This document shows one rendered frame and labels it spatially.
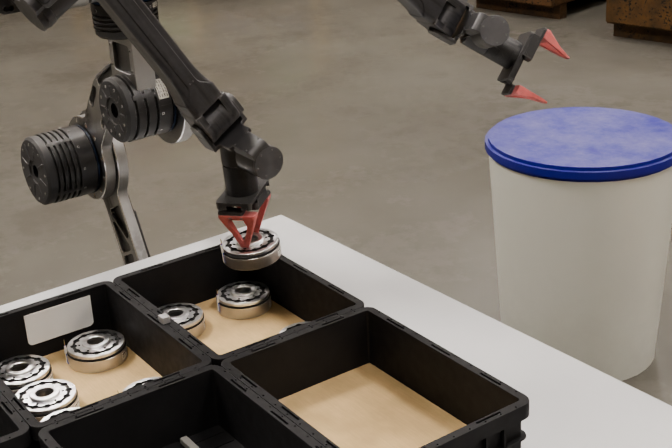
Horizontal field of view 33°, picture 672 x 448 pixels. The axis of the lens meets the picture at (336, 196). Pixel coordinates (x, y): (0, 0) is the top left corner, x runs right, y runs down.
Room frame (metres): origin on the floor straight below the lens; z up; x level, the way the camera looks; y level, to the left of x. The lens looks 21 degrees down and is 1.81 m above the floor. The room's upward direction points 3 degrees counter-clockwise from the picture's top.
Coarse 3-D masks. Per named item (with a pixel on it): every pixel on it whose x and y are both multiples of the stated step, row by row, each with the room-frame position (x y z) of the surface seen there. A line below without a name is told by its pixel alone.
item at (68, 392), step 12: (36, 384) 1.64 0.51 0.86; (48, 384) 1.64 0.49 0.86; (60, 384) 1.64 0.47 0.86; (72, 384) 1.64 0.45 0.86; (24, 396) 1.61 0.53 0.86; (60, 396) 1.60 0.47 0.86; (72, 396) 1.60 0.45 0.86; (36, 408) 1.57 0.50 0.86; (48, 408) 1.57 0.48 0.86; (60, 408) 1.57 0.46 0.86
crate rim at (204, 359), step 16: (80, 288) 1.86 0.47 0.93; (96, 288) 1.86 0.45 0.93; (112, 288) 1.85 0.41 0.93; (32, 304) 1.81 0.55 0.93; (48, 304) 1.81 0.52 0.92; (128, 304) 1.79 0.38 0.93; (176, 336) 1.65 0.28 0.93; (192, 352) 1.60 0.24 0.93; (192, 368) 1.55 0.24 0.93; (0, 384) 1.53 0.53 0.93; (144, 384) 1.51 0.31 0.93; (16, 400) 1.48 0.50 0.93; (112, 400) 1.47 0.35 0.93; (32, 416) 1.43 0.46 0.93; (64, 416) 1.43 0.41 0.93; (32, 432) 1.41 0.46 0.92
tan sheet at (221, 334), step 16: (208, 304) 1.97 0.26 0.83; (272, 304) 1.95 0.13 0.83; (208, 320) 1.90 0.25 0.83; (224, 320) 1.89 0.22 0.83; (240, 320) 1.89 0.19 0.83; (256, 320) 1.89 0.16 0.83; (272, 320) 1.88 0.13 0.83; (288, 320) 1.88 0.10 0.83; (208, 336) 1.84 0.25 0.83; (224, 336) 1.83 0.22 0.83; (240, 336) 1.83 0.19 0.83; (256, 336) 1.82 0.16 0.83; (224, 352) 1.77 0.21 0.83
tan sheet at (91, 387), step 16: (64, 352) 1.81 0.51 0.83; (128, 352) 1.79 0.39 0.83; (64, 368) 1.75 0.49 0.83; (128, 368) 1.73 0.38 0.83; (144, 368) 1.73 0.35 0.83; (80, 384) 1.69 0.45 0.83; (96, 384) 1.69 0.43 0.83; (112, 384) 1.68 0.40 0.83; (128, 384) 1.68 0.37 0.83; (80, 400) 1.64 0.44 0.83; (96, 400) 1.63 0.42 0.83
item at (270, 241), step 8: (240, 232) 1.88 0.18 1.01; (264, 232) 1.87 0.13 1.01; (272, 232) 1.86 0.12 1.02; (224, 240) 1.85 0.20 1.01; (232, 240) 1.85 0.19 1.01; (264, 240) 1.83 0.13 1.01; (272, 240) 1.84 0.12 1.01; (224, 248) 1.82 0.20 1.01; (232, 248) 1.82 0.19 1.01; (240, 248) 1.81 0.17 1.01; (248, 248) 1.81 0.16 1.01; (256, 248) 1.81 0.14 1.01; (264, 248) 1.80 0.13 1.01; (272, 248) 1.81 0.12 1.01; (240, 256) 1.79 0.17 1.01; (248, 256) 1.79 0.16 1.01
